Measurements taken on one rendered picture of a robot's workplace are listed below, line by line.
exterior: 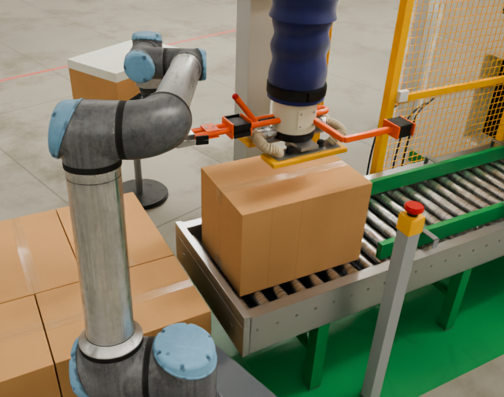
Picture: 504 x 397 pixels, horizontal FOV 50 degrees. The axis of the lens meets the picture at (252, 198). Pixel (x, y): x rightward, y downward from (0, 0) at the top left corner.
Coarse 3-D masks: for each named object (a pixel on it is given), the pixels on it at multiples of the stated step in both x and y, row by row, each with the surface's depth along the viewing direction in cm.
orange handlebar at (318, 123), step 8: (320, 112) 212; (272, 120) 202; (280, 120) 204; (320, 120) 204; (192, 128) 192; (200, 128) 193; (208, 128) 192; (216, 128) 192; (224, 128) 194; (328, 128) 198; (376, 128) 199; (384, 128) 199; (216, 136) 193; (336, 136) 194; (344, 136) 192; (352, 136) 193; (360, 136) 194; (368, 136) 196
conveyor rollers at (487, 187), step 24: (480, 168) 329; (384, 192) 304; (408, 192) 299; (432, 192) 297; (456, 192) 303; (480, 192) 300; (384, 216) 278; (432, 216) 277; (456, 216) 283; (216, 264) 238; (360, 264) 244
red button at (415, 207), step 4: (408, 204) 193; (412, 204) 193; (416, 204) 193; (420, 204) 193; (404, 208) 193; (408, 208) 191; (412, 208) 190; (416, 208) 191; (420, 208) 191; (408, 212) 192; (412, 212) 190; (416, 212) 190; (420, 212) 190; (412, 216) 193; (416, 216) 193
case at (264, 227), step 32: (256, 160) 236; (320, 160) 238; (224, 192) 212; (256, 192) 213; (288, 192) 214; (320, 192) 215; (352, 192) 220; (224, 224) 217; (256, 224) 204; (288, 224) 212; (320, 224) 221; (352, 224) 230; (224, 256) 225; (256, 256) 213; (288, 256) 222; (320, 256) 231; (352, 256) 241; (256, 288) 222
